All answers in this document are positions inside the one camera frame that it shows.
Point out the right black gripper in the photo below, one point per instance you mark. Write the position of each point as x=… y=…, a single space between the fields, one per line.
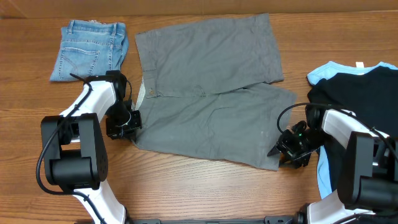
x=288 y=147

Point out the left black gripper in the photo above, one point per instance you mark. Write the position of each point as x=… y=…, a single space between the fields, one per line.
x=114 y=133

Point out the grey cotton shorts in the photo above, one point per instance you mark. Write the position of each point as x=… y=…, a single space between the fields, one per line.
x=209 y=90

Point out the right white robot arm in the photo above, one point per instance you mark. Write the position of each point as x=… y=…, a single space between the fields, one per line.
x=367 y=186

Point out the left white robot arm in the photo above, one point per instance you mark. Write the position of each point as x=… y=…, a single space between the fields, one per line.
x=74 y=160

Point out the folded blue denim shorts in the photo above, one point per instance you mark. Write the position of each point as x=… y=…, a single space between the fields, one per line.
x=90 y=48

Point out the light blue t-shirt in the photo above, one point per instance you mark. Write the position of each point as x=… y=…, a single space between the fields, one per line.
x=323 y=73

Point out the black t-shirt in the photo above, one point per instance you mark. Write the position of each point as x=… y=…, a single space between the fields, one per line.
x=363 y=93

